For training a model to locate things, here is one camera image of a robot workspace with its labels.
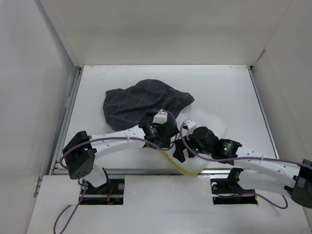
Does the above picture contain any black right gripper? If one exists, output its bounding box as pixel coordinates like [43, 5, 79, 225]
[172, 134, 213, 162]

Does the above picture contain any white pillow with yellow band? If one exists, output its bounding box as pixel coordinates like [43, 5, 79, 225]
[147, 106, 228, 176]

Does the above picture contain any dark grey checked pillowcase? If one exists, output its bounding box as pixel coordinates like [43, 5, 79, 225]
[103, 79, 195, 131]

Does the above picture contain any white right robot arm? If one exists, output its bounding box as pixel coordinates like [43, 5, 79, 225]
[179, 124, 312, 208]

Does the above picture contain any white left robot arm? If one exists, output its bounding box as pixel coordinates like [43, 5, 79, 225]
[59, 120, 178, 194]

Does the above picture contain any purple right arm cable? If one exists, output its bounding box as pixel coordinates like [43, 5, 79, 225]
[180, 123, 312, 210]

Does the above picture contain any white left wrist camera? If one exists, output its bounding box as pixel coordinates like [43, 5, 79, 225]
[153, 110, 168, 124]

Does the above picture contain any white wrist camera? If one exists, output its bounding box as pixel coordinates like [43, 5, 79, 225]
[182, 118, 197, 135]
[153, 110, 168, 124]

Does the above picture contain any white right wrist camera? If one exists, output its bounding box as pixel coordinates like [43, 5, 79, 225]
[182, 118, 197, 135]

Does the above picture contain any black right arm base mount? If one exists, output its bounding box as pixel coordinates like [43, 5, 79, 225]
[210, 168, 258, 205]

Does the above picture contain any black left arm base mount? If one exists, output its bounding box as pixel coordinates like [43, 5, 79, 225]
[78, 168, 125, 205]

